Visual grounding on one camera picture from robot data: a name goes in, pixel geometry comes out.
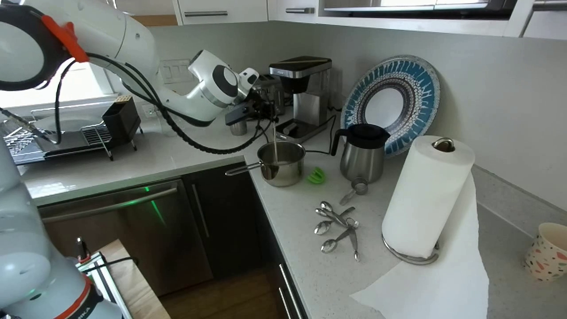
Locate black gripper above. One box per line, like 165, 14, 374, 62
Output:
252, 72, 289, 145

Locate steel measuring spoon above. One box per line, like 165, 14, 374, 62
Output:
346, 220, 363, 264
319, 227, 356, 255
312, 218, 360, 237
315, 200, 358, 218

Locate silver cup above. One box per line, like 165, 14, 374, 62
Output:
227, 115, 250, 138

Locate white upper cabinets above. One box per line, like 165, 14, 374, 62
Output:
129, 0, 567, 42

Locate dark lower cabinet door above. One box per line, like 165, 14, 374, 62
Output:
181, 161, 269, 280

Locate steel coffee maker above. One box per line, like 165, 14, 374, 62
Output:
268, 55, 342, 143

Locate black box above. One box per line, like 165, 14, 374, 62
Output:
101, 94, 144, 145

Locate steel carafe with black lid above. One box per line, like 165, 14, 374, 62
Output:
330, 122, 392, 186

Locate blue patterned decorative plate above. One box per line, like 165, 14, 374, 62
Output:
340, 55, 443, 159

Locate wooden cabinet panel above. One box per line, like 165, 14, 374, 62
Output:
131, 12, 179, 28

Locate dark dishwasher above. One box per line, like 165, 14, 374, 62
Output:
37, 175, 215, 298

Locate patterned paper cup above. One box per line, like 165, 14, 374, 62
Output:
525, 221, 567, 283

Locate bright window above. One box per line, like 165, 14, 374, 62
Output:
0, 58, 122, 111

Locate metal dish rack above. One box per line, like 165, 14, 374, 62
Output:
0, 103, 145, 165

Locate dark lower drawer unit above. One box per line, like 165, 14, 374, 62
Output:
253, 193, 310, 319

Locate wooden board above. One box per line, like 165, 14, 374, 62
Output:
96, 237, 172, 319

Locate silver pot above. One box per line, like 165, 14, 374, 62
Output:
223, 138, 310, 189

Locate small green object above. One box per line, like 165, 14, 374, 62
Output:
305, 166, 330, 188

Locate small steel scoop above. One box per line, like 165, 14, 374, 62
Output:
339, 179, 372, 207

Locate white paper towel roll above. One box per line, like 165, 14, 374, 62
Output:
351, 133, 493, 319

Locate metal paper towel holder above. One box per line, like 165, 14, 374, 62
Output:
379, 136, 459, 267

